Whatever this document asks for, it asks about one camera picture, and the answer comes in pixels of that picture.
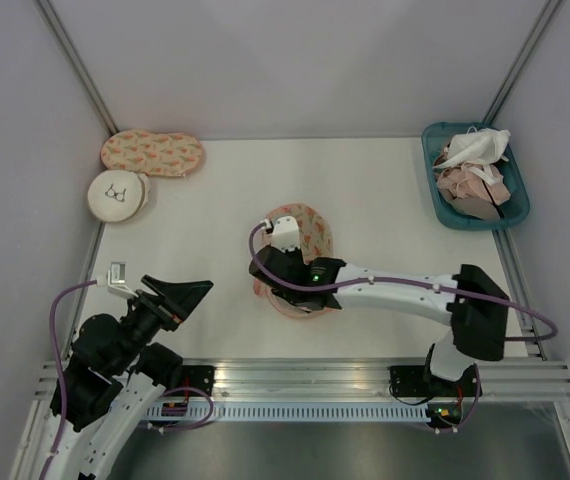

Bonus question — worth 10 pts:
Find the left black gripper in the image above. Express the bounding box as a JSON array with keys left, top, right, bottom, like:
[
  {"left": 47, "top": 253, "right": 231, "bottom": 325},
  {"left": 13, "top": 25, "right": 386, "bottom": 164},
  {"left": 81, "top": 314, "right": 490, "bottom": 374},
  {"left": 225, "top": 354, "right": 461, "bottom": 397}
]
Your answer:
[{"left": 111, "top": 273, "right": 213, "bottom": 373}]

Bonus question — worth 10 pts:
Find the floral mesh laundry bag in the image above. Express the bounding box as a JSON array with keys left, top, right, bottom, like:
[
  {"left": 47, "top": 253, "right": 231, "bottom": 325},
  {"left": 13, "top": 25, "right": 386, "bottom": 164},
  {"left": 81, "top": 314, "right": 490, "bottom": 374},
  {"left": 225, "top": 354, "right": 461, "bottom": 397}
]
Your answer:
[{"left": 253, "top": 203, "right": 334, "bottom": 319}]

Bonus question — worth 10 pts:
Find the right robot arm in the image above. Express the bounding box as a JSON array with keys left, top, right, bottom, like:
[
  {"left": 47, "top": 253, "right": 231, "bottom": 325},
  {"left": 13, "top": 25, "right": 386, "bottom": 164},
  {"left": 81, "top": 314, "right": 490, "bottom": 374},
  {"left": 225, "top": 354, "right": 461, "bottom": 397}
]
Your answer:
[{"left": 249, "top": 246, "right": 509, "bottom": 395}]

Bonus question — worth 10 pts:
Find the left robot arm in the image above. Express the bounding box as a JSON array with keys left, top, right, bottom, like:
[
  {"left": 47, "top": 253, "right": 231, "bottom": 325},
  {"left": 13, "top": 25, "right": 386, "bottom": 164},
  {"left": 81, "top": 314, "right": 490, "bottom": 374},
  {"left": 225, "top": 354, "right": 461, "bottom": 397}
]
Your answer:
[{"left": 36, "top": 267, "right": 215, "bottom": 479}]

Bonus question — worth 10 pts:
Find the round cream laundry bag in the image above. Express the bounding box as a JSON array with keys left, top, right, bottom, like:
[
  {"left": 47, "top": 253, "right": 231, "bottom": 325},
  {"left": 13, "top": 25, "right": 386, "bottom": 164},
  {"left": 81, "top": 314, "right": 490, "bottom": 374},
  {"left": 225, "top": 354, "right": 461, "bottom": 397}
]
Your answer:
[{"left": 87, "top": 170, "right": 151, "bottom": 223}]

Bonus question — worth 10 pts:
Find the pink bra in basket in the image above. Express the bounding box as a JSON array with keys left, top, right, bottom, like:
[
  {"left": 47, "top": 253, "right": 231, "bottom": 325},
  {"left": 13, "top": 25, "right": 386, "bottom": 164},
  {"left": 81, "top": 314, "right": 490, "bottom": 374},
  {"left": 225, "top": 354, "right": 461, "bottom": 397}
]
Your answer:
[{"left": 436, "top": 165, "right": 511, "bottom": 205}]

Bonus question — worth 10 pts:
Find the taupe bra in basket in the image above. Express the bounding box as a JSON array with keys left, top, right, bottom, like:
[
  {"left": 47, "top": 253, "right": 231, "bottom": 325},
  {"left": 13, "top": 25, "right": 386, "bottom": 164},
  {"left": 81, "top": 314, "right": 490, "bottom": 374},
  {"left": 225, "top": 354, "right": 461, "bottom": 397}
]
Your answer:
[{"left": 450, "top": 197, "right": 501, "bottom": 222}]

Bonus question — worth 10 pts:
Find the white bra in basket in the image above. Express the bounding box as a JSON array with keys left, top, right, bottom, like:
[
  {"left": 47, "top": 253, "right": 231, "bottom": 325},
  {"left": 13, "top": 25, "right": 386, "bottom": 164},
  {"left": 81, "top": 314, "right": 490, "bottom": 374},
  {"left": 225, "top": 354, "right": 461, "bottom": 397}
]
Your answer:
[{"left": 434, "top": 128, "right": 511, "bottom": 169}]

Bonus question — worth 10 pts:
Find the teal plastic basket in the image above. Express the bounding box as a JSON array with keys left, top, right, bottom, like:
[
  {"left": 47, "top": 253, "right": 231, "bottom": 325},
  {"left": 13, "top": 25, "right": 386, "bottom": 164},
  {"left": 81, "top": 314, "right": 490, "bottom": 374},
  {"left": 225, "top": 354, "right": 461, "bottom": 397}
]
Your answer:
[{"left": 421, "top": 122, "right": 530, "bottom": 231}]

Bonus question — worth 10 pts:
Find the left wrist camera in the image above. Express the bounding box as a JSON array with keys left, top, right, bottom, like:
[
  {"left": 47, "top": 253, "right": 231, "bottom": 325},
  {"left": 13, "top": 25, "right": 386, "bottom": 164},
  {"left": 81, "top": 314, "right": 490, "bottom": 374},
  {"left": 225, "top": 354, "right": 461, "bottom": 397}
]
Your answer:
[{"left": 96, "top": 262, "right": 136, "bottom": 300}]

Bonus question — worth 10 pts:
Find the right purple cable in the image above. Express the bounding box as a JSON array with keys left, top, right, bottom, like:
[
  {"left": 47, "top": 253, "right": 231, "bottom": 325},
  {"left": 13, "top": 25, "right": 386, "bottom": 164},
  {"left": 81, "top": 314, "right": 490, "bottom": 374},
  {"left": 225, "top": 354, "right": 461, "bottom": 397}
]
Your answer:
[{"left": 248, "top": 222, "right": 559, "bottom": 436}]

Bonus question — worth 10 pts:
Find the purple cable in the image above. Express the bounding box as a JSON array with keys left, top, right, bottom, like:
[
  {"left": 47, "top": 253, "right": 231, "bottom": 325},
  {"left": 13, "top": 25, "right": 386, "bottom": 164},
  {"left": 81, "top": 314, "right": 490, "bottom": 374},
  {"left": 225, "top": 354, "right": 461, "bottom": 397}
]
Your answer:
[
  {"left": 248, "top": 222, "right": 559, "bottom": 436},
  {"left": 37, "top": 279, "right": 216, "bottom": 479}
]

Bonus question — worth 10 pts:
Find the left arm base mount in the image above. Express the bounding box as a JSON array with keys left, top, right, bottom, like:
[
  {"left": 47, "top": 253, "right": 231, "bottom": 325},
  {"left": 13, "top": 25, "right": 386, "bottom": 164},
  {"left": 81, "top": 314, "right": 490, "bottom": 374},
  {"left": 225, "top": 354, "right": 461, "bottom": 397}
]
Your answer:
[{"left": 170, "top": 364, "right": 216, "bottom": 397}]

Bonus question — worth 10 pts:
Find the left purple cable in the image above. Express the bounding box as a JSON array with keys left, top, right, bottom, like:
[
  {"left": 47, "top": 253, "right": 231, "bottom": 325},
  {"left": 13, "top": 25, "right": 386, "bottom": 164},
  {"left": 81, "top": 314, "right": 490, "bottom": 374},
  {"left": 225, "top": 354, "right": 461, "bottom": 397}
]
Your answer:
[{"left": 37, "top": 279, "right": 216, "bottom": 479}]

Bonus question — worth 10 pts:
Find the aluminium front rail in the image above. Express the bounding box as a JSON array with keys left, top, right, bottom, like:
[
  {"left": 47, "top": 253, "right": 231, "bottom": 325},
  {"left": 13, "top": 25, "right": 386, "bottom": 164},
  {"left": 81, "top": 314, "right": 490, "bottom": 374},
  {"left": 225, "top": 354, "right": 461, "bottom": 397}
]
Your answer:
[{"left": 34, "top": 357, "right": 570, "bottom": 401}]

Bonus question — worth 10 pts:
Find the white slotted cable duct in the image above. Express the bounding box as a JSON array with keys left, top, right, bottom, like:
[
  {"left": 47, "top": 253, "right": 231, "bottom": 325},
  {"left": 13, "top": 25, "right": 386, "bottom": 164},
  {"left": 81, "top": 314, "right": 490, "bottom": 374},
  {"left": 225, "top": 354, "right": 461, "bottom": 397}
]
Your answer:
[{"left": 143, "top": 401, "right": 431, "bottom": 423}]

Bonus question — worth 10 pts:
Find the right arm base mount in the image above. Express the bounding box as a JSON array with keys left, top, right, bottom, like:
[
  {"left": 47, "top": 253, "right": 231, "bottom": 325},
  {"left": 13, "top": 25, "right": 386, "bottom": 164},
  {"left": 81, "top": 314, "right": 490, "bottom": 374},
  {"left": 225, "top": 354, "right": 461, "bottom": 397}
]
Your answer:
[{"left": 388, "top": 365, "right": 479, "bottom": 406}]

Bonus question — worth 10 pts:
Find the right aluminium frame post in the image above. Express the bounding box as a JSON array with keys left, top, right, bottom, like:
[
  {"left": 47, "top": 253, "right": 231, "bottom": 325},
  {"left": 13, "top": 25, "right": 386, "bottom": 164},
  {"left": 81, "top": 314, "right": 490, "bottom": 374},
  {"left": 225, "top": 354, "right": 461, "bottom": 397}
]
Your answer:
[{"left": 482, "top": 0, "right": 565, "bottom": 124}]

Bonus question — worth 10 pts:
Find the aluminium frame post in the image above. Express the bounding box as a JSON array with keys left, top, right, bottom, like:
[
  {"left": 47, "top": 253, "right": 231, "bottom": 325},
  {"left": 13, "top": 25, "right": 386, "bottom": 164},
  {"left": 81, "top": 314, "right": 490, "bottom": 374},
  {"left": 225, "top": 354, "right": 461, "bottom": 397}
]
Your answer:
[
  {"left": 33, "top": 0, "right": 118, "bottom": 135},
  {"left": 482, "top": 0, "right": 565, "bottom": 124}
]

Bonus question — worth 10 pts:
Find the left aluminium frame post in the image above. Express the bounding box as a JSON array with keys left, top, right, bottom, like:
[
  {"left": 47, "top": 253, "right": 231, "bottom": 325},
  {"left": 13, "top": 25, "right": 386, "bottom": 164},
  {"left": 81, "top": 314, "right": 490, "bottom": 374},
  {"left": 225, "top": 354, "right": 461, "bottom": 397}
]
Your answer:
[{"left": 33, "top": 0, "right": 118, "bottom": 135}]

